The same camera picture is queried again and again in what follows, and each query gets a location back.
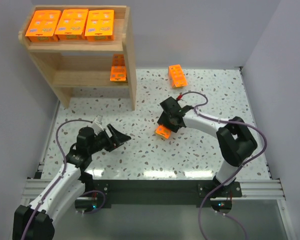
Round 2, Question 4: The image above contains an orange sponge box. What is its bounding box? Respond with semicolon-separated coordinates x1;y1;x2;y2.
55;9;89;41
84;9;115;42
154;125;172;139
25;10;61;43
168;64;188;88
110;54;127;83

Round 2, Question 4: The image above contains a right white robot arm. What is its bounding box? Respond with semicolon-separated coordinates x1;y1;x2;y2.
157;97;258;187

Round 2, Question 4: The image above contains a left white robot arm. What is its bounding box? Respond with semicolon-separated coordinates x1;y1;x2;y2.
12;122;131;240

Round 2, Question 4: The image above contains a wooden two-tier shelf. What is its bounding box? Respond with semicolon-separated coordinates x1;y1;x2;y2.
18;5;137;110

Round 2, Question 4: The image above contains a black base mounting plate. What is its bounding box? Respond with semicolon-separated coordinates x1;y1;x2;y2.
73;179;242;210

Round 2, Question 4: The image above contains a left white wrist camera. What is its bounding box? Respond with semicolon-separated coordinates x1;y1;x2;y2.
90;115;104;135

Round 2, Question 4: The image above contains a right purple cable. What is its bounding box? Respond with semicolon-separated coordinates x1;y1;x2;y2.
177;91;268;240

